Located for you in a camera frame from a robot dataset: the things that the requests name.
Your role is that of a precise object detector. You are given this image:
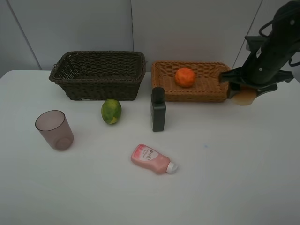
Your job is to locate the translucent purple plastic cup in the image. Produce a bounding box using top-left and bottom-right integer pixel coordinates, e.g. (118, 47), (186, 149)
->
(35, 110), (74, 151)

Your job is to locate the pink lotion bottle white cap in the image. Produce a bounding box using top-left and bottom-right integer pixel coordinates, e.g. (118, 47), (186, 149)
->
(131, 144), (178, 174)

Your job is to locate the red yellow peach fruit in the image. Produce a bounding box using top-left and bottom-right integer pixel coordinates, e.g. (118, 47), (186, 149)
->
(231, 86), (257, 106)

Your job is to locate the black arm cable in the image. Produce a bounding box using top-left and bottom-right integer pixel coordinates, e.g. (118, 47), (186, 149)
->
(258, 20), (275, 38)

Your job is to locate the orange tangerine fruit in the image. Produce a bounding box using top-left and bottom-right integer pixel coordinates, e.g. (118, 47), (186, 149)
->
(175, 68), (195, 88)

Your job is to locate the dark brown wicker basket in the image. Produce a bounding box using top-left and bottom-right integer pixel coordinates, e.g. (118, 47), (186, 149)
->
(49, 51), (146, 101)

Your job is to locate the black rectangular bottle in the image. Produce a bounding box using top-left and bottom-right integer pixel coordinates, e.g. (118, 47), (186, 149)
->
(150, 87), (166, 132)

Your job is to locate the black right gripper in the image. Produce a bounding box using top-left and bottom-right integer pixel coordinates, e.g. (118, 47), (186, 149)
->
(219, 47), (293, 99)

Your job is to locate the light brown wicker basket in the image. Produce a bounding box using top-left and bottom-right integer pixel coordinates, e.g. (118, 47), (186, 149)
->
(151, 60), (230, 103)

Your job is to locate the green yellow mango fruit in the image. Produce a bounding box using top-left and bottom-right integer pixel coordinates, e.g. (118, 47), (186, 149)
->
(101, 99), (122, 124)

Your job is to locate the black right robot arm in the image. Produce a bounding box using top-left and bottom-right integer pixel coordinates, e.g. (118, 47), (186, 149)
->
(219, 0), (300, 99)

